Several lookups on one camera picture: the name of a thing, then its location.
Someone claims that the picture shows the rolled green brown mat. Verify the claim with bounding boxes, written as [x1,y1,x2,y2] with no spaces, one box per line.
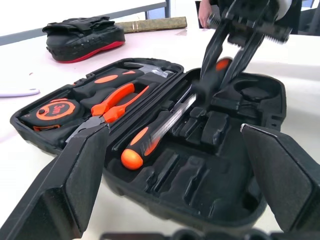
[116,16,188,35]

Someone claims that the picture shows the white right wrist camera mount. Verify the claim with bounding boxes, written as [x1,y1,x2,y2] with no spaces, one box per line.
[276,0,294,20]

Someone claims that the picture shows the orange black tape measure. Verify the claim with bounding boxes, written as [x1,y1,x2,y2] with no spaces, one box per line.
[21,97,85,132]

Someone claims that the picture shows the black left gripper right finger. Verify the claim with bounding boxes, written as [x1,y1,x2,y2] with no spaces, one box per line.
[240,123,320,240]

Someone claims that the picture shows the black orange handled hammer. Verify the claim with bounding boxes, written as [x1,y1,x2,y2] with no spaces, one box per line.
[72,61,182,107]

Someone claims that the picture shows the lilac plastic spatula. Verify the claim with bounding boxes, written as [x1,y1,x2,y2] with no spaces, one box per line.
[0,88,41,98]

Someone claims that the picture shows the bare bystander hand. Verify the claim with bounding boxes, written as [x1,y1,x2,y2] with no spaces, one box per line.
[198,2,215,29]

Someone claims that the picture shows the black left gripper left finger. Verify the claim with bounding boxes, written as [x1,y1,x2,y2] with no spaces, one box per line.
[0,123,111,240]

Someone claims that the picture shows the black red boxing focus mitt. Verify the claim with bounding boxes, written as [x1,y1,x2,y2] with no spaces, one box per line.
[41,16,126,63]

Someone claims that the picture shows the orange handled pliers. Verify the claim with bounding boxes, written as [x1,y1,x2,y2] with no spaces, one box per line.
[65,83,151,145]

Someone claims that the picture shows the orange black screwdriver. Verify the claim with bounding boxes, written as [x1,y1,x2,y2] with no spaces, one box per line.
[120,107,176,171]
[141,56,235,155]

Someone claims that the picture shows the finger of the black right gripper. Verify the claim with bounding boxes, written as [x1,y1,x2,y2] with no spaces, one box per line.
[221,34,266,89]
[200,23,232,85]

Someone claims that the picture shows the black plastic tool case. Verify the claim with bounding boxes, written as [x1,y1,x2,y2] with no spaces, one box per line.
[10,57,287,235]

